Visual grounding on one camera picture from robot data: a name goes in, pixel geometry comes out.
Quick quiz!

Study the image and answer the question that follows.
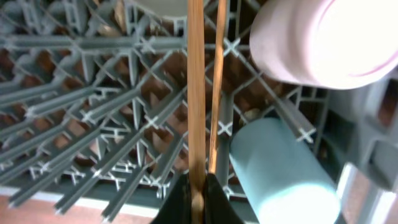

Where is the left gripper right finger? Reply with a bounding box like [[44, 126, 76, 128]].
[[204, 174, 244, 224]]

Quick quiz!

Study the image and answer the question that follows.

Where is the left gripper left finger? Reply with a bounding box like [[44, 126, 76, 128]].
[[151, 174, 192, 224]]

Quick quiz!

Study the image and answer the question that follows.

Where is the blue cup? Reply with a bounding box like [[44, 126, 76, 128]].
[[229, 118, 341, 224]]

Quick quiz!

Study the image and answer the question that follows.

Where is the pink cup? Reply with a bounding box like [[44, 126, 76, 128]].
[[249, 0, 397, 90]]

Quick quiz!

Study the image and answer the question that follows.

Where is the grey plate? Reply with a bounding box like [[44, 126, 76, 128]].
[[132, 0, 188, 20]]

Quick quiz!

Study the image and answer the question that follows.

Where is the wooden chopstick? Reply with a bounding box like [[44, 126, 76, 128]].
[[187, 0, 206, 223], [208, 0, 228, 174]]

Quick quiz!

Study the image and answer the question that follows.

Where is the grey dishwasher rack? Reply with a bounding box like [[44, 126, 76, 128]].
[[1, 0, 397, 223]]

